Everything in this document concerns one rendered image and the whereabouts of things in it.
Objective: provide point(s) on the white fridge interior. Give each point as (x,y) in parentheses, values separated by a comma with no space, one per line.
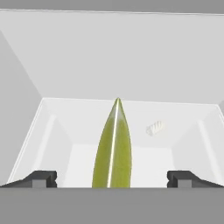
(163,73)

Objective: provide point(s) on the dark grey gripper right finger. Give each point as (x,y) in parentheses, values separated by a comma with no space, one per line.
(180,176)

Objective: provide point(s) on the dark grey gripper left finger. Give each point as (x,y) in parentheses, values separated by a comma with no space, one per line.
(43,176)

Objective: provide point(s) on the small white ribbed object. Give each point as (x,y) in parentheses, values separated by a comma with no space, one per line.
(155,128)

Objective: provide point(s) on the yellow-green lemon wedge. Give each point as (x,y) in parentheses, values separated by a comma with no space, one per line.
(112,151)

